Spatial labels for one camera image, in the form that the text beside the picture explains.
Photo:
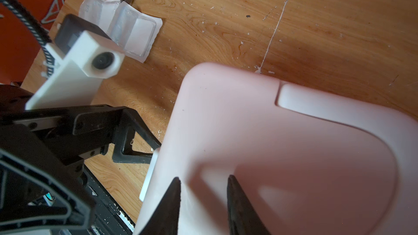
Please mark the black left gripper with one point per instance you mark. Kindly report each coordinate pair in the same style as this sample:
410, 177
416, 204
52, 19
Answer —
55, 137

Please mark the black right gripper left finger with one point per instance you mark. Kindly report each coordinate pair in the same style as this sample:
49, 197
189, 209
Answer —
165, 219

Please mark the pink medicine chest box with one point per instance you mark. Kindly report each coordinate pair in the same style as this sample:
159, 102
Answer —
310, 162

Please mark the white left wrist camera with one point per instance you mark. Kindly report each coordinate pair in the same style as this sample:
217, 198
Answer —
84, 56

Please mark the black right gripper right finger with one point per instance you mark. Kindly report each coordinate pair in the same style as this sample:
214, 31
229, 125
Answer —
242, 217

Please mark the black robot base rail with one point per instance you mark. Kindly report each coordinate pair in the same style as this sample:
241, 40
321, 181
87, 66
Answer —
109, 218

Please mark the gauze packet clear wrapper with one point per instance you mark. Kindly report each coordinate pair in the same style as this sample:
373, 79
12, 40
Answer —
134, 31

